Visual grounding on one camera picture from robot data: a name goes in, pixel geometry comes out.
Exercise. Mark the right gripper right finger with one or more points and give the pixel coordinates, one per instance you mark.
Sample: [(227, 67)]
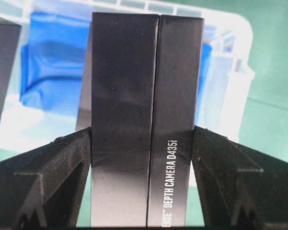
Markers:
[(239, 188)]

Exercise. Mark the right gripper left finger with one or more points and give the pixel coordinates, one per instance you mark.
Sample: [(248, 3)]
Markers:
[(42, 189)]

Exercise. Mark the black camera box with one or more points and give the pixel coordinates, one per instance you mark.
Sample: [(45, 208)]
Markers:
[(141, 87), (2, 83)]

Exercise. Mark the clear plastic storage case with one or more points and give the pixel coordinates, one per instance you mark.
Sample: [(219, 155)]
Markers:
[(225, 77)]

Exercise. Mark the green table cloth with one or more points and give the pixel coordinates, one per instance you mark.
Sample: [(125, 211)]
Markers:
[(264, 125)]

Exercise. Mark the blue cloth liner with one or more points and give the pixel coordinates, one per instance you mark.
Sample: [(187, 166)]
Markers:
[(53, 59)]

